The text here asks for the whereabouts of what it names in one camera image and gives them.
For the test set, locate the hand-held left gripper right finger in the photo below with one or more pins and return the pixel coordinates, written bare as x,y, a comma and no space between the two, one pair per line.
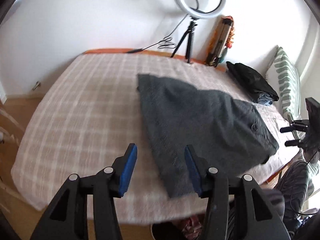
193,171

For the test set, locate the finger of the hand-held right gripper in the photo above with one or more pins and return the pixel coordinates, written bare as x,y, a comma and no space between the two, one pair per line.
295,143
293,128

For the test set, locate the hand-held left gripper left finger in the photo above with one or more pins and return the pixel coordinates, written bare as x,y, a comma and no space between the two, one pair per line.
128,170

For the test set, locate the dark grey pants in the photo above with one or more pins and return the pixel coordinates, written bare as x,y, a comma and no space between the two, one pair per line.
200,120

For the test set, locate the person's right forearm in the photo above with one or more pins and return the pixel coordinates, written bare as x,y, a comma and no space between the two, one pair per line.
314,172

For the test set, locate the blue cloth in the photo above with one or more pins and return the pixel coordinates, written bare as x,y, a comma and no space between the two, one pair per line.
265,100

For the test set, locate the person's striped trouser leg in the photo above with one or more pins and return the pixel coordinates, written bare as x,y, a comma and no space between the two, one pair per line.
292,187

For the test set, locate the green striped white pillow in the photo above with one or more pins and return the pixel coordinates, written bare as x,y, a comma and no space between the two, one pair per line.
285,80

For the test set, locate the red patterned slipper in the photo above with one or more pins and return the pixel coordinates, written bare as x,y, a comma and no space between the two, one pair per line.
190,226

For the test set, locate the black garment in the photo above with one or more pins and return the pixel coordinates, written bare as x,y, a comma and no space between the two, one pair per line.
250,78

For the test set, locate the beige plaid blanket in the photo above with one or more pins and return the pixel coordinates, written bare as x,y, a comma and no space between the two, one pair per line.
82,110

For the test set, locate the light wooden furniture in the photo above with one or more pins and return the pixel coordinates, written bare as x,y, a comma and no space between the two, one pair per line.
7,130

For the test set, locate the black tripod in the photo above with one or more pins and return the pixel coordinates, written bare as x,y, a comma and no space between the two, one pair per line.
189,40

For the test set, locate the folded wooden orange frame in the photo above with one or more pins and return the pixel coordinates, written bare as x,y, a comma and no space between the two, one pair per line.
221,42

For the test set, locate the orange bed frame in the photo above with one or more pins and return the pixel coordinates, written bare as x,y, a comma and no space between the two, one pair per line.
155,52

